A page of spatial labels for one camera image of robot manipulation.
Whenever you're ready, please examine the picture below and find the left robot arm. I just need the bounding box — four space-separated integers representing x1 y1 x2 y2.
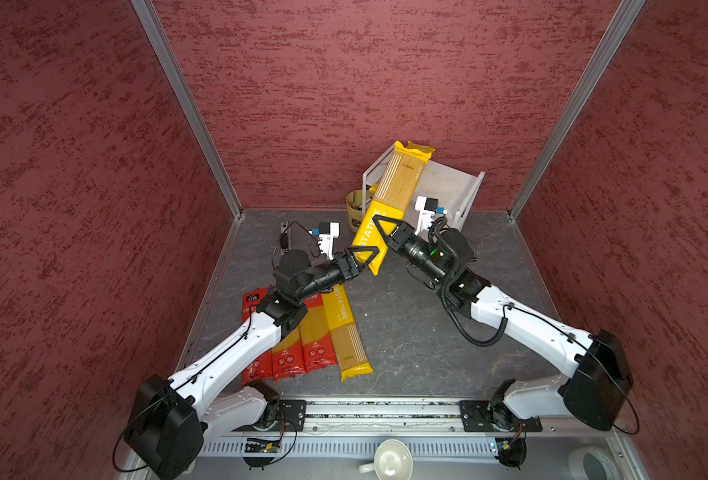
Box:
120 246 380 479

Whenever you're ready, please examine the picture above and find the yellow pasta bag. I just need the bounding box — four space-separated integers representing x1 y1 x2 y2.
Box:
322 285 373 382
406 141 435 163
352 141 429 276

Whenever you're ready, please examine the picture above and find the black white stapler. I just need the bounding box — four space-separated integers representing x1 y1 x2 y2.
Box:
279 221 292 253

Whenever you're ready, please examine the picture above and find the white two-tier shelf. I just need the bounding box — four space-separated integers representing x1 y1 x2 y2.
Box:
361 143 486 232

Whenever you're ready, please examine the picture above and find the white cup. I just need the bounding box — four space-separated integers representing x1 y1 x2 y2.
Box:
358 439 414 480

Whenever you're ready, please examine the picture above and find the white tape roll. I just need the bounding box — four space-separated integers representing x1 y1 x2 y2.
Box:
568 446 624 480

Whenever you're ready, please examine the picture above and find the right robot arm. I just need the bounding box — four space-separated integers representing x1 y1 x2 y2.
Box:
373 215 634 431

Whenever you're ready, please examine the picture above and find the yellow pen cup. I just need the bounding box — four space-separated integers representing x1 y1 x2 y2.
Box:
346 189 374 233

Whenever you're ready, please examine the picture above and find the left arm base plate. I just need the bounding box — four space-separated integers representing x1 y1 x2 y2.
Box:
236 399 308 433

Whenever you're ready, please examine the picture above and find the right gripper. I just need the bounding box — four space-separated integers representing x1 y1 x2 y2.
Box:
373 214 449 284

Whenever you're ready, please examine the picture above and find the aluminium mounting rail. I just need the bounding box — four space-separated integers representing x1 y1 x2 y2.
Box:
200 390 612 441

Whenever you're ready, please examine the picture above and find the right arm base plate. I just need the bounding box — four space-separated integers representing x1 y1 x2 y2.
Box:
458 400 543 434

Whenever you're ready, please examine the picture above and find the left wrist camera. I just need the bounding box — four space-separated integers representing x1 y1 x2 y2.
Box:
308 222 340 260

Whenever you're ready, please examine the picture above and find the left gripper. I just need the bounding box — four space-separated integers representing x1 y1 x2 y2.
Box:
296 247 379 301

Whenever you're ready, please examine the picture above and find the red spaghetti bag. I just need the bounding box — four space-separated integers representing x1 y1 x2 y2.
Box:
299 295 337 373
272 328 307 382
239 286 275 386

